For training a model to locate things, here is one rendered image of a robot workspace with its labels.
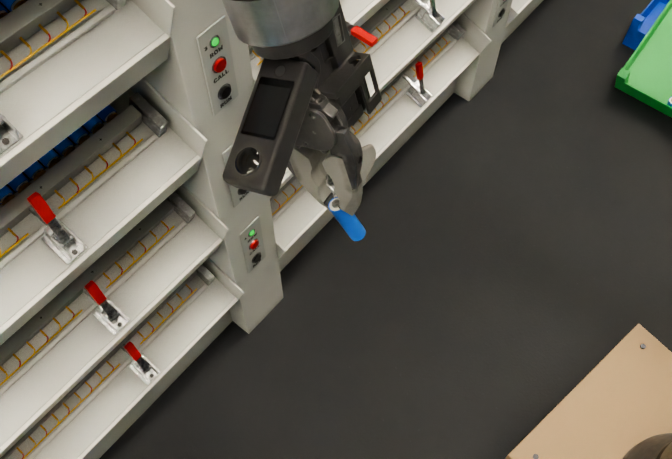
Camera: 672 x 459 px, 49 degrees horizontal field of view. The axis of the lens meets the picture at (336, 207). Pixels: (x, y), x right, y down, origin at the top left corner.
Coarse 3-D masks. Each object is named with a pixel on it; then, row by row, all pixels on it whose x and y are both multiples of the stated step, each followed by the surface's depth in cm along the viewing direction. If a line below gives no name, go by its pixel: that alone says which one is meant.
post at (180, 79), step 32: (192, 0) 70; (192, 32) 72; (160, 64) 77; (192, 64) 75; (192, 96) 78; (224, 128) 87; (192, 192) 98; (224, 192) 96; (224, 256) 109; (256, 288) 123; (256, 320) 132
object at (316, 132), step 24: (336, 24) 64; (264, 48) 60; (288, 48) 59; (312, 48) 60; (336, 48) 65; (336, 72) 66; (360, 72) 66; (312, 96) 64; (336, 96) 64; (360, 96) 69; (312, 120) 64; (336, 120) 65; (312, 144) 67
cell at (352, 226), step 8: (336, 200) 74; (336, 208) 74; (336, 216) 74; (344, 216) 74; (352, 216) 75; (344, 224) 75; (352, 224) 76; (360, 224) 77; (352, 232) 77; (360, 232) 77
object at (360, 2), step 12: (348, 0) 99; (360, 0) 100; (372, 0) 100; (384, 0) 103; (348, 12) 99; (360, 12) 99; (372, 12) 103; (360, 24) 103; (252, 60) 92; (252, 72) 92
